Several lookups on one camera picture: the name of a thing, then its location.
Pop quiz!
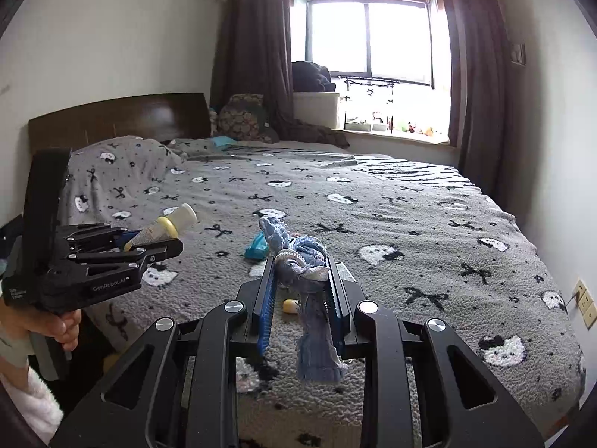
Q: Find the small yellow capped tube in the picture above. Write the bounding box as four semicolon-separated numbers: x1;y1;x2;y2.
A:
282;298;300;314

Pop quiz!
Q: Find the left hand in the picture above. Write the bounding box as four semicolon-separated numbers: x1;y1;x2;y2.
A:
1;301;82;352

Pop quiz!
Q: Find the wall light switch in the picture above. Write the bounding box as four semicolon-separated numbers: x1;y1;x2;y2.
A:
510;43;526;67

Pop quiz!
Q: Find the grey patterned bed blanket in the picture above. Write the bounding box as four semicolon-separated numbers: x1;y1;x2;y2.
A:
87;140;586;435

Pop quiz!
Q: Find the teal small object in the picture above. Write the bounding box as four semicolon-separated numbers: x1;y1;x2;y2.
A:
210;136;237;148

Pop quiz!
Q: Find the dark wooden headboard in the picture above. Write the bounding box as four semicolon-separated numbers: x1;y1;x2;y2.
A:
27;92;212;153

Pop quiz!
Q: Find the wall power socket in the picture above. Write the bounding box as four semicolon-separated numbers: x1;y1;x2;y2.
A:
573;279;597;330

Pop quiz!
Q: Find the patterned brown cushion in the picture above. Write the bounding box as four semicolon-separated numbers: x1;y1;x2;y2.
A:
216;94;279;144

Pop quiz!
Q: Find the left dark curtain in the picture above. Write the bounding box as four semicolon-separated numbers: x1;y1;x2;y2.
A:
209;0;349;149

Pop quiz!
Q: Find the blue white cloth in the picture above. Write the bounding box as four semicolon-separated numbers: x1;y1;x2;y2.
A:
259;215;346;383

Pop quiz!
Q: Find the white storage box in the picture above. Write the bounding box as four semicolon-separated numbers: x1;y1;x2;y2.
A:
293;92;340;130

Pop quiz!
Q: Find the dark clothes pile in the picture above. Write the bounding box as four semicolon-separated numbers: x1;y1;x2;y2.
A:
291;61;336;92

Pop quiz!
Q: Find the blue snack packet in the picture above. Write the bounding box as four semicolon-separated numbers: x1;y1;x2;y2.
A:
244;232;269;261

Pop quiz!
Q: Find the yellow capped white bottle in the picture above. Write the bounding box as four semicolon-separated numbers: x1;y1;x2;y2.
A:
122;203;197;252

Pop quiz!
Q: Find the black drying rack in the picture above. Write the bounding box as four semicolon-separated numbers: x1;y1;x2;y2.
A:
333;76;398;134

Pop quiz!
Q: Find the grey patterned pillow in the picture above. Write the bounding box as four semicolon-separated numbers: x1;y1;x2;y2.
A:
59;136;187;230

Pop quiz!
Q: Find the right dark curtain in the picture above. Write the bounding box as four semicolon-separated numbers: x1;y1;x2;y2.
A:
454;0;511;197

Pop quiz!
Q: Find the dark curtain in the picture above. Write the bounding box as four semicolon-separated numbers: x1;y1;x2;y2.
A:
209;0;349;149
454;0;511;197

